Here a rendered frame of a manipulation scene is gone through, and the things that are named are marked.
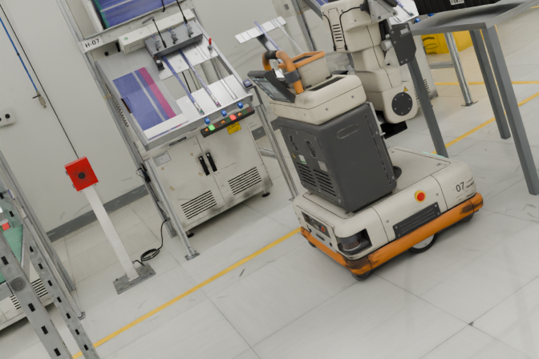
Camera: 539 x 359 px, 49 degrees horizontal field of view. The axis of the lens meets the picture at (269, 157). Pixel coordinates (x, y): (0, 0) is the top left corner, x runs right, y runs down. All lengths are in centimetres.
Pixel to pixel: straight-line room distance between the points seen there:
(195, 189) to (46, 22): 218
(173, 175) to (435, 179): 177
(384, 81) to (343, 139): 38
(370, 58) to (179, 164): 158
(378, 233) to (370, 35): 84
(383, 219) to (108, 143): 331
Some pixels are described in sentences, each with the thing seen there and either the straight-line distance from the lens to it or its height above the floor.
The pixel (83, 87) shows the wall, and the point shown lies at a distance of 525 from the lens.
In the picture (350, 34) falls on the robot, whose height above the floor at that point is 94.
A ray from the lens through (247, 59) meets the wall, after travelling 558.
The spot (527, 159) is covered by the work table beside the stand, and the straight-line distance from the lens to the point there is 276.
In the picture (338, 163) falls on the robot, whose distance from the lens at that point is 235.
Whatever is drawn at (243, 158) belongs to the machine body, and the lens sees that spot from 383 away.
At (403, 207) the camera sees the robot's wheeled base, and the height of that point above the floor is 23.
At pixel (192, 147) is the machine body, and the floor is 53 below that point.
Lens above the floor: 124
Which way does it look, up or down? 15 degrees down
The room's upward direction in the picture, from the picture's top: 23 degrees counter-clockwise
